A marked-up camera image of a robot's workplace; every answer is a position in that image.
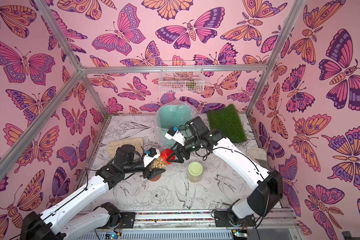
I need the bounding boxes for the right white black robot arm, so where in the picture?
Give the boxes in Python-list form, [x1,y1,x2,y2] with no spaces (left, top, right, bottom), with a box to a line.
[165,117,283,226]

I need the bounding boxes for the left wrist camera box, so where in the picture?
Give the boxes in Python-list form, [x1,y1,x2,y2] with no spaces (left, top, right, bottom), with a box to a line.
[143,148,161,167]

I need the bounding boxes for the right beige cloth glove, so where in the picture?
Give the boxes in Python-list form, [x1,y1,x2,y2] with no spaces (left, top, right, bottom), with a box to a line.
[246,147,269,170]

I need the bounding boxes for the green lid peanut jar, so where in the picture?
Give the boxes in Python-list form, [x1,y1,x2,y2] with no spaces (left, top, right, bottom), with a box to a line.
[188,162,204,183]

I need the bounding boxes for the beige cloth glove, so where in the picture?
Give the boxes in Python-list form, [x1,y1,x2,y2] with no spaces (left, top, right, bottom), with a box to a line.
[246,147,269,170]
[106,138,144,157]

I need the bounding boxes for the brown jar lid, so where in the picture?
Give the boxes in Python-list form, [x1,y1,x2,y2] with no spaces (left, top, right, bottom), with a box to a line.
[150,175,162,182]

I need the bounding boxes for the red lid peanut jar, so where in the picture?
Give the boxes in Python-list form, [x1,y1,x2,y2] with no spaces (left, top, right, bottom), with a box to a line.
[150,157,168,170]

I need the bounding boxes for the red jar lid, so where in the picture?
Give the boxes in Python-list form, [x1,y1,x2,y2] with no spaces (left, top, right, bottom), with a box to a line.
[161,149,176,165]

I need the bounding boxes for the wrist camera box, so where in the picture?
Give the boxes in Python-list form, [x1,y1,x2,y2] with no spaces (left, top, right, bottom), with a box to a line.
[165,127,186,146]
[143,148,161,167]

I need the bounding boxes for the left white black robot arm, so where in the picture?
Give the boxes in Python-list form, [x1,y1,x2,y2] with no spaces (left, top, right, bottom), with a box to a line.
[18,145,165,240]

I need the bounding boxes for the clear plastic bin liner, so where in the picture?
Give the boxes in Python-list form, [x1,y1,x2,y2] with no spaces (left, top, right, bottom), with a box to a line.
[153,100,198,151]

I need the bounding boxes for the mint green trash bin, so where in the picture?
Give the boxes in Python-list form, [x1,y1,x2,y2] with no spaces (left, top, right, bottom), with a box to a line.
[155,104,196,149]

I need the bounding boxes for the white wire wall basket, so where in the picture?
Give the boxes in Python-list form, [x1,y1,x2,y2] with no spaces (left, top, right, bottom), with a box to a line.
[158,60,205,94]

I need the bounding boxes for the green artificial grass mat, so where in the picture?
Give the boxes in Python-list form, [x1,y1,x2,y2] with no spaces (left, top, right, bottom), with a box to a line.
[207,104,247,144]

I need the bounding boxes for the left beige cloth glove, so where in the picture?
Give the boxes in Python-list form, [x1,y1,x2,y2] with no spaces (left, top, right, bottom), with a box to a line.
[106,138,144,157]

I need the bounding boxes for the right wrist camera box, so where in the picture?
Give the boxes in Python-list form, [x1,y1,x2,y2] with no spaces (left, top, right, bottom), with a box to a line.
[165,127,186,146]

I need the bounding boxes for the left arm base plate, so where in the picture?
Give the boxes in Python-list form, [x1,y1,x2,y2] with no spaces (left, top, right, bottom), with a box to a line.
[106,212,136,229]

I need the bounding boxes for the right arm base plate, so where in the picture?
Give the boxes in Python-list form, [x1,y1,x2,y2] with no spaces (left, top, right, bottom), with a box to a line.
[211,210,255,228]

